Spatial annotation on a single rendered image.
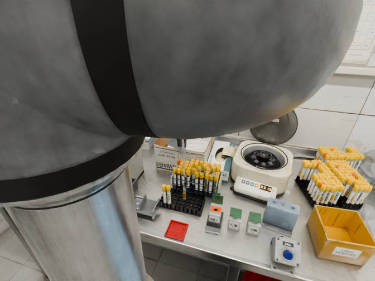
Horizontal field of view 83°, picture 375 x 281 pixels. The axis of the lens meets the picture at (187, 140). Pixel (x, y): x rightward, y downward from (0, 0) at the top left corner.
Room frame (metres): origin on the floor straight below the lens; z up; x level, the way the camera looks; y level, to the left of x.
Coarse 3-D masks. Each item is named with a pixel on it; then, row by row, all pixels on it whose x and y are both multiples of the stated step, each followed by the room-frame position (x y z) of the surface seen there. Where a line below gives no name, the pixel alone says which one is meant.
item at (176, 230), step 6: (174, 222) 0.50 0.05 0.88; (180, 222) 0.49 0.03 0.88; (168, 228) 0.47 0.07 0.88; (174, 228) 0.48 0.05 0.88; (180, 228) 0.48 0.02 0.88; (186, 228) 0.47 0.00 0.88; (168, 234) 0.45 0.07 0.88; (174, 234) 0.45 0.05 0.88; (180, 234) 0.45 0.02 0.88; (180, 240) 0.43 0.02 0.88
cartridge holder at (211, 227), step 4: (208, 216) 0.50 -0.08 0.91; (220, 220) 0.48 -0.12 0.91; (208, 224) 0.48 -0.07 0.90; (212, 224) 0.47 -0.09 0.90; (216, 224) 0.47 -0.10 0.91; (220, 224) 0.47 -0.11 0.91; (208, 228) 0.47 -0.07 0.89; (212, 228) 0.47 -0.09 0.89; (216, 228) 0.47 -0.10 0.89; (220, 228) 0.47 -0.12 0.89; (212, 232) 0.46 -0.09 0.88; (216, 232) 0.45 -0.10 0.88
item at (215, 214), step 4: (212, 204) 0.52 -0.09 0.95; (216, 204) 0.52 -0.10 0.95; (212, 208) 0.50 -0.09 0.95; (216, 208) 0.50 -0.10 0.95; (220, 208) 0.50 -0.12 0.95; (212, 212) 0.49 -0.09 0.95; (216, 212) 0.48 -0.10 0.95; (220, 212) 0.48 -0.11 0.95; (212, 216) 0.48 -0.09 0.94; (216, 216) 0.48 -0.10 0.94; (220, 216) 0.49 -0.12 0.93; (208, 220) 0.48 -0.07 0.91; (212, 220) 0.48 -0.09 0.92; (216, 220) 0.48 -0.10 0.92
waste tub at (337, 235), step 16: (320, 208) 0.49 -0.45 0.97; (336, 208) 0.48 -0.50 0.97; (320, 224) 0.43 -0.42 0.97; (336, 224) 0.47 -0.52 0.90; (352, 224) 0.46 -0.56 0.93; (320, 240) 0.39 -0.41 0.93; (336, 240) 0.37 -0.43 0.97; (352, 240) 0.42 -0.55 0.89; (368, 240) 0.38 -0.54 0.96; (320, 256) 0.37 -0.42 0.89; (336, 256) 0.36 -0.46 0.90; (352, 256) 0.35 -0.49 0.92; (368, 256) 0.34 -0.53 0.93
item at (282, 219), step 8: (272, 200) 0.52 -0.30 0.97; (280, 200) 0.52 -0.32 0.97; (272, 208) 0.49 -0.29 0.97; (280, 208) 0.48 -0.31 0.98; (288, 208) 0.48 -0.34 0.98; (296, 208) 0.48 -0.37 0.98; (264, 216) 0.50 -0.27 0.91; (272, 216) 0.49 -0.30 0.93; (280, 216) 0.48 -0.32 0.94; (288, 216) 0.47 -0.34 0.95; (296, 216) 0.46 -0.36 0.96; (264, 224) 0.49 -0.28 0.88; (272, 224) 0.48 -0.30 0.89; (280, 224) 0.47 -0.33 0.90; (288, 224) 0.46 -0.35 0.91; (280, 232) 0.46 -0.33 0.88; (288, 232) 0.45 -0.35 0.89
